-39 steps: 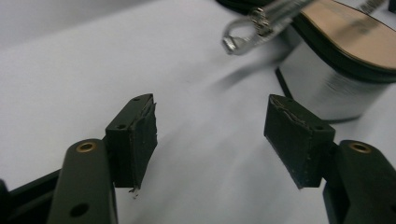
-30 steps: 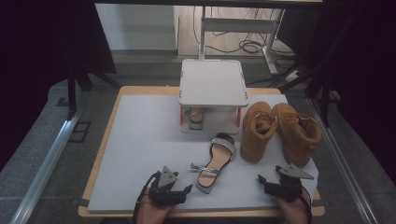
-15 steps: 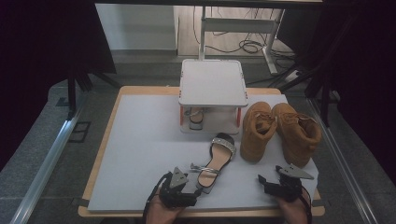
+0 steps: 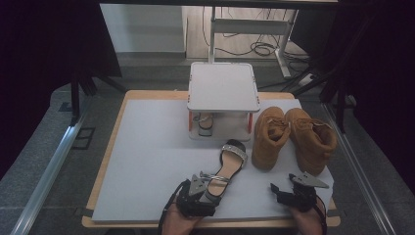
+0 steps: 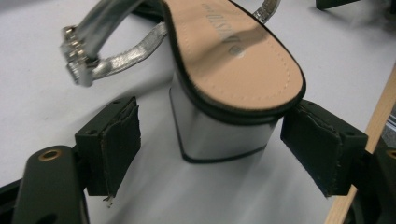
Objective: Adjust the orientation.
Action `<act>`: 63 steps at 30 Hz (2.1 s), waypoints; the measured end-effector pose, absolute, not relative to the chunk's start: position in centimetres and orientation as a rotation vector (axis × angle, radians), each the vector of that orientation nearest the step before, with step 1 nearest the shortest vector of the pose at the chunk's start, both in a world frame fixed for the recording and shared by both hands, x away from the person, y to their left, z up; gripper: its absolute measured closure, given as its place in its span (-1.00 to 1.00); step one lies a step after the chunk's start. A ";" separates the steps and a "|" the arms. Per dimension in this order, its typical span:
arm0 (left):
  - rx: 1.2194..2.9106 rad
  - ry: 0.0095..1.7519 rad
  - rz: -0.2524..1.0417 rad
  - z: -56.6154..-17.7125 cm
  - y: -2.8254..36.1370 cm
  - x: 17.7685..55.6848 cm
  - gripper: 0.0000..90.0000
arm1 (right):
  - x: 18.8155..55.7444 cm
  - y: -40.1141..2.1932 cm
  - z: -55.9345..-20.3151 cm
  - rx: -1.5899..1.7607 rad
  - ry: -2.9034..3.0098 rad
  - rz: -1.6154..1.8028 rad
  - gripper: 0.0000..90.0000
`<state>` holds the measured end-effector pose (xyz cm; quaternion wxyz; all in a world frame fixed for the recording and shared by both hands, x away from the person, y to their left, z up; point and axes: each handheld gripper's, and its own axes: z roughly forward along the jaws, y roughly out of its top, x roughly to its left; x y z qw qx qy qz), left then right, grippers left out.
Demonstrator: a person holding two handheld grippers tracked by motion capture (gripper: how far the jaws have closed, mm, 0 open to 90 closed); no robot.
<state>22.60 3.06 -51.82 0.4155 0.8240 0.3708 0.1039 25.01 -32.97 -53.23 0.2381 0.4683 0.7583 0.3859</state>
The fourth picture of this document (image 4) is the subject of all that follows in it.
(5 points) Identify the black cable bundle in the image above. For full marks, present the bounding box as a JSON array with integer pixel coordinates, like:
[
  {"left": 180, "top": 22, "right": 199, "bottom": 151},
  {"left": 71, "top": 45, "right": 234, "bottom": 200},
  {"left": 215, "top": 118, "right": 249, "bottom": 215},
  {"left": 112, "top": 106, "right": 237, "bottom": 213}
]
[{"left": 201, "top": 6, "right": 311, "bottom": 67}]

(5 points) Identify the black sandal with silver strap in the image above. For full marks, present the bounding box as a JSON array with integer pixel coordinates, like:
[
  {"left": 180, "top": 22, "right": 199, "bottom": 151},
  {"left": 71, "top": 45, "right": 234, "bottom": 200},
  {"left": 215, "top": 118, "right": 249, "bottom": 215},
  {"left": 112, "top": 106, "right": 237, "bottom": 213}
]
[
  {"left": 192, "top": 112, "right": 215, "bottom": 137},
  {"left": 199, "top": 138, "right": 249, "bottom": 205}
]

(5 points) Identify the dark curtain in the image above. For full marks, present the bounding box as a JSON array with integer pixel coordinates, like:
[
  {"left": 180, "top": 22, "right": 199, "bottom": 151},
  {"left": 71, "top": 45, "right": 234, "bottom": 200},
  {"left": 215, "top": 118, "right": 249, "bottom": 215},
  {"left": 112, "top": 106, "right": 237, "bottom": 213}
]
[
  {"left": 0, "top": 0, "right": 123, "bottom": 180},
  {"left": 326, "top": 0, "right": 415, "bottom": 197}
]

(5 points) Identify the aluminium rail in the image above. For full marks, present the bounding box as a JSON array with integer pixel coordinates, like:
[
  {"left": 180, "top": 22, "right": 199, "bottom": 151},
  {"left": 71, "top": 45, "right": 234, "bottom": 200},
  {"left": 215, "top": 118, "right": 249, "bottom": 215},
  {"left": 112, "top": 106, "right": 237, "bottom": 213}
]
[
  {"left": 9, "top": 97, "right": 94, "bottom": 235},
  {"left": 321, "top": 102, "right": 397, "bottom": 235}
]

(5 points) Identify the person's right hand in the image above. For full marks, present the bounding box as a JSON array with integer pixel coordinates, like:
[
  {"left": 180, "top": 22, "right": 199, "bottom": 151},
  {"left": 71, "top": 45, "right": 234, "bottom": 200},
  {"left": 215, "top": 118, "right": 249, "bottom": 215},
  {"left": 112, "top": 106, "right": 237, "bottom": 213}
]
[{"left": 288, "top": 204, "right": 324, "bottom": 235}]

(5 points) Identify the person's left hand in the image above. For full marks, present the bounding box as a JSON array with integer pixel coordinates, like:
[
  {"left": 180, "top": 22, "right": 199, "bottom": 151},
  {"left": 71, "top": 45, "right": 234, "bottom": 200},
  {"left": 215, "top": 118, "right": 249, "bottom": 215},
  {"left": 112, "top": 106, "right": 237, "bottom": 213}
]
[{"left": 161, "top": 205, "right": 204, "bottom": 235}]

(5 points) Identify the white power strip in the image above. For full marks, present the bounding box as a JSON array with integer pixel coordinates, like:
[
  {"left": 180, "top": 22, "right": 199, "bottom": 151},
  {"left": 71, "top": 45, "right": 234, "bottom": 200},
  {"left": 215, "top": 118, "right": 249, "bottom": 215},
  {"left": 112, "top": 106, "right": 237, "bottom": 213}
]
[{"left": 298, "top": 72, "right": 317, "bottom": 87}]

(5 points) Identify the black tripod stand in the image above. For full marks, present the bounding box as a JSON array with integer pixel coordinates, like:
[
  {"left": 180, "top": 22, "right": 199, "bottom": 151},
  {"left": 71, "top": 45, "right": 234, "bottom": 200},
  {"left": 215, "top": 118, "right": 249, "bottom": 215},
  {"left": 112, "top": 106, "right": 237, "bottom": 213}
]
[{"left": 69, "top": 70, "right": 126, "bottom": 126}]

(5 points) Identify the white metal desk frame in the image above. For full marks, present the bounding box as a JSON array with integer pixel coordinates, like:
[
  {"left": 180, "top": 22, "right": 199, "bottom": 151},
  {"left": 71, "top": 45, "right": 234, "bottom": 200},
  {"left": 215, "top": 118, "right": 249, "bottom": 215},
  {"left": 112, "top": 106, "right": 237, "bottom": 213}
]
[{"left": 207, "top": 6, "right": 300, "bottom": 79}]

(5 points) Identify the tan suede boot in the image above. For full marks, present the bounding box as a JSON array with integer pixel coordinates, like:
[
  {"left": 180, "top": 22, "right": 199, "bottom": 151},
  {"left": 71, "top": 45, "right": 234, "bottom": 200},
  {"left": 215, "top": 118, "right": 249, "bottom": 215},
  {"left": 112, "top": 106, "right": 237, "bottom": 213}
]
[
  {"left": 251, "top": 106, "right": 292, "bottom": 171},
  {"left": 284, "top": 107, "right": 339, "bottom": 177}
]

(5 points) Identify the white two-tier shoe rack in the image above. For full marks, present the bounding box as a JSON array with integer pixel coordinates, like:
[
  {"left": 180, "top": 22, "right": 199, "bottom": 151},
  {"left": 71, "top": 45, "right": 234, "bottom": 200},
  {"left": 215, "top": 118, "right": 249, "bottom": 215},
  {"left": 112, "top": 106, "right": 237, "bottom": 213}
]
[{"left": 186, "top": 61, "right": 261, "bottom": 142}]

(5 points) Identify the black metal stand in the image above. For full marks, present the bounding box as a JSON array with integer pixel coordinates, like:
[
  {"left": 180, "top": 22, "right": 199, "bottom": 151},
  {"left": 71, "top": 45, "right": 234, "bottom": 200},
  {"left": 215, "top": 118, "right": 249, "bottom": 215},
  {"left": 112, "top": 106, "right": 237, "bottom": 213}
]
[{"left": 292, "top": 16, "right": 358, "bottom": 133}]

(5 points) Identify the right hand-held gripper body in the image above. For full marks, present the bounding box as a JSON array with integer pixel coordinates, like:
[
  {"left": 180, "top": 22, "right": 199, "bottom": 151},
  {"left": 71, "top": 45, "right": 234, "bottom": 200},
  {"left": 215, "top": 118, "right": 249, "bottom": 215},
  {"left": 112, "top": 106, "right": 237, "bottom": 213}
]
[{"left": 287, "top": 171, "right": 330, "bottom": 212}]

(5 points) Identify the right hand-held gripper black cable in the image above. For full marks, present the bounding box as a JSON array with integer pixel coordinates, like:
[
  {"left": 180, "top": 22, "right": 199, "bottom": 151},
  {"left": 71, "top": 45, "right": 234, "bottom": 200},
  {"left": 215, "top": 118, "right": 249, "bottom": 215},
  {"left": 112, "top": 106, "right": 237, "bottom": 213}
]
[{"left": 314, "top": 194, "right": 328, "bottom": 235}]

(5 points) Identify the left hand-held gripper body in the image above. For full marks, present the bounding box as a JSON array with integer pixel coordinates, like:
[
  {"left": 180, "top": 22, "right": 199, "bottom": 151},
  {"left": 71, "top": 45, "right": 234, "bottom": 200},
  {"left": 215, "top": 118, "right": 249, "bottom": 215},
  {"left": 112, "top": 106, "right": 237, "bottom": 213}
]
[{"left": 176, "top": 173, "right": 217, "bottom": 218}]

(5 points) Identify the light grey foam mat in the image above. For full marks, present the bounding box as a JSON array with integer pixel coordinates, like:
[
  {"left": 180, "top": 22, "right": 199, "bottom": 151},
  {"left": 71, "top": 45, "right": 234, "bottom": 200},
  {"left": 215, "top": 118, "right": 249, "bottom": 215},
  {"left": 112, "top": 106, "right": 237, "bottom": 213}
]
[{"left": 91, "top": 98, "right": 335, "bottom": 224}]

